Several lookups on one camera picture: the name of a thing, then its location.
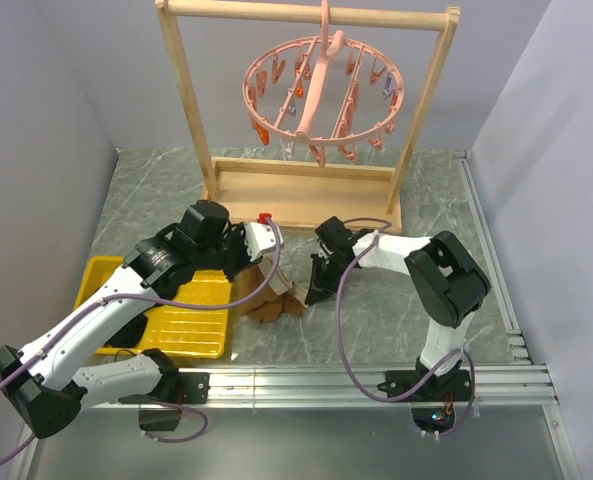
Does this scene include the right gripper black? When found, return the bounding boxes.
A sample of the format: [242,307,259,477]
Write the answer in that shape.
[307,252,353,305]

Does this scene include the wooden hanging rack frame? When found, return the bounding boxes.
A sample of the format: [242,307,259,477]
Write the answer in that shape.
[156,1,461,231]

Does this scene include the black underwear in tray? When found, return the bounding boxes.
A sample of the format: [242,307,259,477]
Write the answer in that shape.
[105,313,148,348]

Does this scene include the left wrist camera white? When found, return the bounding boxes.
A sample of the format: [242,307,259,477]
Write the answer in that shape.
[244,212,284,262]

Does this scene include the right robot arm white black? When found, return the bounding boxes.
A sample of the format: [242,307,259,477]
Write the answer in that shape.
[305,216,491,403]

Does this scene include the brown underwear beige waistband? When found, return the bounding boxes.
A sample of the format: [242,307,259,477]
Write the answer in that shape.
[238,256,307,323]

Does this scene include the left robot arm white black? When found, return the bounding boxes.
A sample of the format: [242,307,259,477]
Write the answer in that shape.
[0,200,281,439]

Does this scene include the pink round clip hanger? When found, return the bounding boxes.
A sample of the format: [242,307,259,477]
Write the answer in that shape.
[242,1,405,167]

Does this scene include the yellow plastic tray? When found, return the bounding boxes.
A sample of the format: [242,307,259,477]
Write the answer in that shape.
[96,271,232,359]

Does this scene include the aluminium rail frame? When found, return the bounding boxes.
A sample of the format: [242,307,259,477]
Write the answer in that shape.
[6,147,561,480]

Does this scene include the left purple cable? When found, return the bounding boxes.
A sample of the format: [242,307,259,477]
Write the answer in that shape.
[0,216,283,470]

